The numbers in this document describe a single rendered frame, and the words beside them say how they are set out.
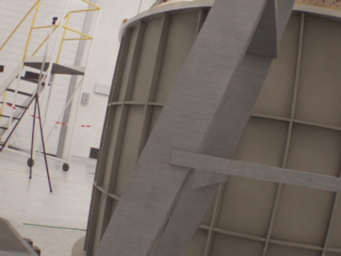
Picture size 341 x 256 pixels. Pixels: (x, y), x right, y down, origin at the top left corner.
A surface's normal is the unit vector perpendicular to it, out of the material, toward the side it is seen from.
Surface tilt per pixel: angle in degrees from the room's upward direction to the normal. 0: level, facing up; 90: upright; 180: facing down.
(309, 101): 90
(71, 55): 90
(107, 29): 90
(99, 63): 90
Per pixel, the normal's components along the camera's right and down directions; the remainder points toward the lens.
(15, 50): 0.46, 0.04
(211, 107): -0.23, -0.15
